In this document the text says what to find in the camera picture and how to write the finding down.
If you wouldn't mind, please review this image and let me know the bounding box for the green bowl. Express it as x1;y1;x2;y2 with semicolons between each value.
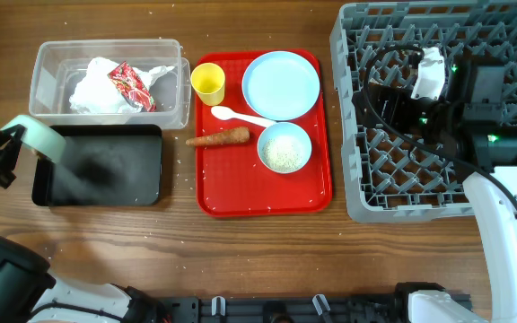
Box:
1;115;67;163

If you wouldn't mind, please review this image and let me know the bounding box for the white napkin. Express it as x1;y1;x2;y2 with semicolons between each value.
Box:
69;57;175;114

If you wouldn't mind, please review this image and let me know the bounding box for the light blue plate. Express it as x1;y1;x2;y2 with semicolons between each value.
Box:
241;51;320;121

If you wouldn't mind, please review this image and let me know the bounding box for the light blue bowl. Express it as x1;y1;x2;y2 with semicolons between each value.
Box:
257;122;312;174

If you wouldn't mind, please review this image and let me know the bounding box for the white rice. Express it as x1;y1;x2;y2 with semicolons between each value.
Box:
262;136;304;173

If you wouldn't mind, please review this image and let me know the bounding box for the red snack wrapper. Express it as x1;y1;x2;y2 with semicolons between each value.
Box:
107;61;156;112

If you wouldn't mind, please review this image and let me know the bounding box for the orange carrot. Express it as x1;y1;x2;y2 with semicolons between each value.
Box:
186;127;250;147

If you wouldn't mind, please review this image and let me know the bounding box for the yellow plastic cup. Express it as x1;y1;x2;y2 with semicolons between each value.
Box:
191;63;226;106

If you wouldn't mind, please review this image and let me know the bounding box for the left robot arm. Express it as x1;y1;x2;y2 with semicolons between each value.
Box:
0;123;171;322

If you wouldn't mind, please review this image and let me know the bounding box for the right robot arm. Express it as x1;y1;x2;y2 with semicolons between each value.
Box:
353;57;517;322

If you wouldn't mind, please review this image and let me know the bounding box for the grey dishwasher rack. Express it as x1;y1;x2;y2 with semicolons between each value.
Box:
329;1;517;223

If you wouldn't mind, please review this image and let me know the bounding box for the black plastic tray bin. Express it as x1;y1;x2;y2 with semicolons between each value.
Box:
31;125;163;207

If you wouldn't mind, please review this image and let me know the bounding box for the clear plastic bin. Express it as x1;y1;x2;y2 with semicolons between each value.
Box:
29;39;191;130

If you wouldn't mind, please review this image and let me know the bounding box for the white plastic spoon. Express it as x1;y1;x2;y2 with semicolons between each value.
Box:
211;106;276;128

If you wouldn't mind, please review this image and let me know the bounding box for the red serving tray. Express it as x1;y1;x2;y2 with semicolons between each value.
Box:
194;49;332;217

